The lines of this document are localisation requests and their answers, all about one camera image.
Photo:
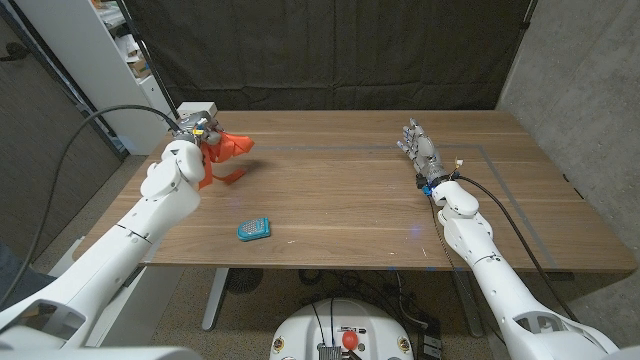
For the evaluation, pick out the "black curtain backdrop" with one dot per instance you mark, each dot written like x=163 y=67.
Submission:
x=330 y=50

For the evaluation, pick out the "black slanted stand pole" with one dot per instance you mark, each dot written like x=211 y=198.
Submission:
x=150 y=65

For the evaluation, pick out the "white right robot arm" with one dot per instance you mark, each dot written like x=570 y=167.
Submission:
x=500 y=285

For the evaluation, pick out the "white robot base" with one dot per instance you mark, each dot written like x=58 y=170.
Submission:
x=300 y=330

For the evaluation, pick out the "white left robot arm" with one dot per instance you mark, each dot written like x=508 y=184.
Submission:
x=125 y=245

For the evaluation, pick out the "white shelf cabinet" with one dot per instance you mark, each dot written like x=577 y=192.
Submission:
x=95 y=65

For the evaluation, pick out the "red emergency stop button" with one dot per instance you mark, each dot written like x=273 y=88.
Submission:
x=350 y=339

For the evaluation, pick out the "grey metal table leg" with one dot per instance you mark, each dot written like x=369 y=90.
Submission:
x=467 y=310
x=215 y=300

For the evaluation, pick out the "small cardboard box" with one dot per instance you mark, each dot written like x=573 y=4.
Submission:
x=139 y=67

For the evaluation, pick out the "black floor power strip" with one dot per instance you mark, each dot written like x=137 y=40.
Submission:
x=430 y=346

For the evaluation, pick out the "round black floor fan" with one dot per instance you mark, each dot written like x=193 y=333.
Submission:
x=244 y=280

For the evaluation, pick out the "person leg in jeans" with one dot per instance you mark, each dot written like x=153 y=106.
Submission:
x=20 y=280

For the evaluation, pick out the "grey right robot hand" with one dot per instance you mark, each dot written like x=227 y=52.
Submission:
x=425 y=152

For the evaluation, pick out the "orange ribbon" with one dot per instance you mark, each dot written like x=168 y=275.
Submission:
x=232 y=145

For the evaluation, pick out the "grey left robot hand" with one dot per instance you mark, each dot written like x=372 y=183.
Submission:
x=197 y=127

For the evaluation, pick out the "white power strip box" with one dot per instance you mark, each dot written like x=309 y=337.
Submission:
x=197 y=106

